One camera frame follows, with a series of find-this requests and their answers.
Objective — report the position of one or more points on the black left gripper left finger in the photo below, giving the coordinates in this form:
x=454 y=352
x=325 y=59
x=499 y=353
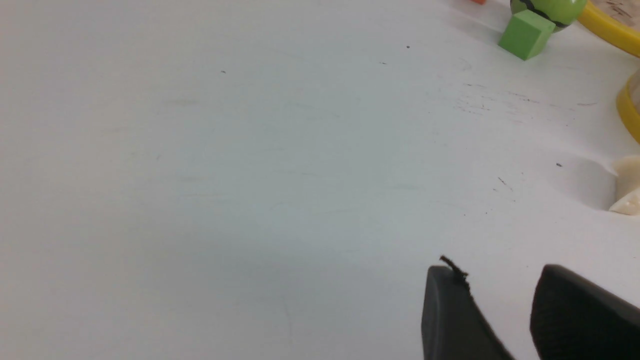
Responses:
x=453 y=327

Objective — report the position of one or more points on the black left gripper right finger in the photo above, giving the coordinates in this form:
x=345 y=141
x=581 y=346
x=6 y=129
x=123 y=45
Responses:
x=574 y=319

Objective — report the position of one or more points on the green foam cube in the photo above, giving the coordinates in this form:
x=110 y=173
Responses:
x=526 y=34

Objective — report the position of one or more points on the yellow rimmed bamboo steamer tray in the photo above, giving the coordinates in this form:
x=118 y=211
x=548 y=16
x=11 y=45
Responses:
x=628 y=105

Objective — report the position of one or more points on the yellow rimmed bamboo steamer lid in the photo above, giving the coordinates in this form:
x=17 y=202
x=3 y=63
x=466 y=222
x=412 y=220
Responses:
x=614 y=21

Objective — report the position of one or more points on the green striped toy ball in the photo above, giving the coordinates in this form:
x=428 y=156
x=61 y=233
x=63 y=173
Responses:
x=562 y=13

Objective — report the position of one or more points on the white toy dumpling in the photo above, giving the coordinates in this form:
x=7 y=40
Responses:
x=627 y=186

